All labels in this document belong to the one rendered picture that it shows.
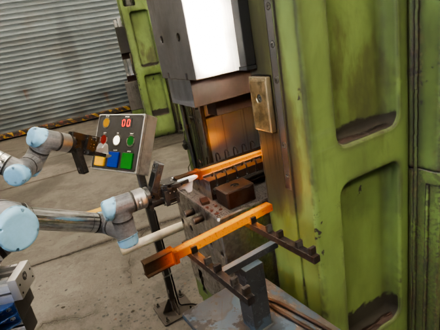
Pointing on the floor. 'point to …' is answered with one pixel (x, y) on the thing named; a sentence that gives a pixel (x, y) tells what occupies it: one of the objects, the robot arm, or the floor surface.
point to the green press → (145, 69)
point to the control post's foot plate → (169, 315)
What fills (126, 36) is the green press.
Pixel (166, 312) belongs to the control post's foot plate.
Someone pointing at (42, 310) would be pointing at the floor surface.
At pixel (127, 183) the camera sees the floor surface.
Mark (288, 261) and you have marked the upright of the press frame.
